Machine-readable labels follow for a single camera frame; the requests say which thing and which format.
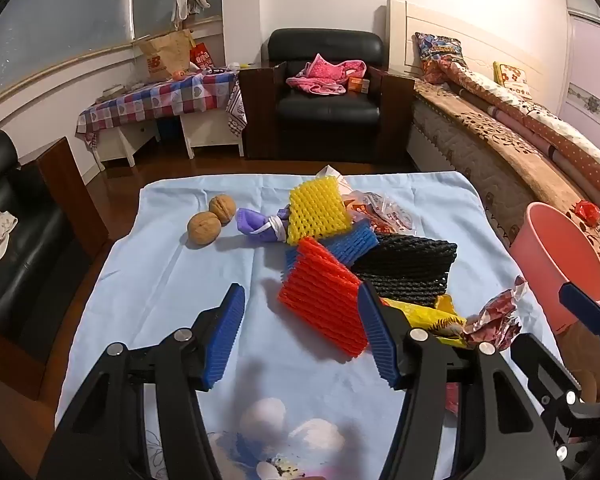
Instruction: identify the red gift bag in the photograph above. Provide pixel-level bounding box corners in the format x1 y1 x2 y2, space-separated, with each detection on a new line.
189 42 213 71

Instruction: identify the brown walnut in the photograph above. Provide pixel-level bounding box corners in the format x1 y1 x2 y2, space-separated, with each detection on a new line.
209 194 237 225
187 211 222 246

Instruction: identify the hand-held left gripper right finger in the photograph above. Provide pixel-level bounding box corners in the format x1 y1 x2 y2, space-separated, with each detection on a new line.
357 282 566 480

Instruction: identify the white bed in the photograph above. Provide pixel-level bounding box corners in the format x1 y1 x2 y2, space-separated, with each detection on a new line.
386 0 600 281

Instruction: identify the black leather sofa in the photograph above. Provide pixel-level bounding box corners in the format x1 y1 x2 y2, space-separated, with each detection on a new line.
0 130 111 401

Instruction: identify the curved window with blinds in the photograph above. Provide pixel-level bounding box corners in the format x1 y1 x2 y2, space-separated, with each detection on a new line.
0 0 226 111

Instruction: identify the brown paper bag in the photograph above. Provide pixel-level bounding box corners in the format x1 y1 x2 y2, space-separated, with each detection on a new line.
137 30 193 82

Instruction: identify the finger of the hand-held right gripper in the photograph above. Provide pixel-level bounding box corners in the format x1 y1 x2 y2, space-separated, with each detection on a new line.
511 332 583 411
560 282 600 356

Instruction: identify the black leather armchair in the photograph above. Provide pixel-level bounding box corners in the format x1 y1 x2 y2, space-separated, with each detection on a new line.
238 28 416 161

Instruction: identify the colourful printed pillow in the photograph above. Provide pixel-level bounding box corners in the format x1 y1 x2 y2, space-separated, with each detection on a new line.
414 32 468 86

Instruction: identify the brown leaf-pattern blanket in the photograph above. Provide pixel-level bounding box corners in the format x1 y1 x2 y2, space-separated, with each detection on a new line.
412 77 600 281

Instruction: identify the yellow flowered pillow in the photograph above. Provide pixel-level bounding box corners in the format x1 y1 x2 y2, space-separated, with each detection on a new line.
492 61 533 98

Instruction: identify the yellow snack wrapper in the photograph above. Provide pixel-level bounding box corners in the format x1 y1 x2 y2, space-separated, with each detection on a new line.
382 294 468 348

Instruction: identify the red foil wrapper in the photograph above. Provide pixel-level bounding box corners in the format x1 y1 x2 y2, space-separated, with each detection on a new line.
462 276 529 351

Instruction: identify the yellow foam fruit net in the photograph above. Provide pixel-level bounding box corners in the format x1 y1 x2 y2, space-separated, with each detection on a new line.
286 176 354 246

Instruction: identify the red foam fruit net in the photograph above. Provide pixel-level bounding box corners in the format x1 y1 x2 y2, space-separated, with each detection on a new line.
277 236 371 358

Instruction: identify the white desk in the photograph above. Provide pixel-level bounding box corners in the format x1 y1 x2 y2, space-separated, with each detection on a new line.
97 110 245 168

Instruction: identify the purple snack wrapper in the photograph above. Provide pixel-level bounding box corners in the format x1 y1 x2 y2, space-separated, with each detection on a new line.
236 207 292 244

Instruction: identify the checkered tablecloth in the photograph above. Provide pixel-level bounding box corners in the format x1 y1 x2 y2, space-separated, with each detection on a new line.
76 71 248 148

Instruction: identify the clear red-printed plastic bag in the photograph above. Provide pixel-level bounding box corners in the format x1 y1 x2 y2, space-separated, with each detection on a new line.
316 164 416 236

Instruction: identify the pink dotted garment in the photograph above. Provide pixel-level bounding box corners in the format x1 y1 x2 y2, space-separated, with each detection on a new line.
286 53 368 96

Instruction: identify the lilac sliding wardrobe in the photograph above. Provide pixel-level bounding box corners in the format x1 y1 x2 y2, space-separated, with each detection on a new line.
557 0 600 141

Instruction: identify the polka dot quilt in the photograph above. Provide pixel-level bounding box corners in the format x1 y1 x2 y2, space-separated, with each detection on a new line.
442 62 600 206

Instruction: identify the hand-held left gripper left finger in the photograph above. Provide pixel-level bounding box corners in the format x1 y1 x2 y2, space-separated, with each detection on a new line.
37 282 247 480

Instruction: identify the light blue tablecloth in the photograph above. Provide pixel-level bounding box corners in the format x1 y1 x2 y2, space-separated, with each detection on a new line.
55 170 568 480

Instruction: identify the red snack packet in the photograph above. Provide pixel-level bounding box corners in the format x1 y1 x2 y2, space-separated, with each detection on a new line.
574 200 600 223

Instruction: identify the blue foam fruit net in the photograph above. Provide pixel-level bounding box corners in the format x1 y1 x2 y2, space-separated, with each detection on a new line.
284 218 379 281

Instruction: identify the black foam fruit net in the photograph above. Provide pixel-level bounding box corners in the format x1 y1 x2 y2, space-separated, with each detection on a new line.
351 234 458 308

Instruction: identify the pink plastic bin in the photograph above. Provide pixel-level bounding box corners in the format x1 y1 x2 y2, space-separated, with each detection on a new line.
509 202 600 336

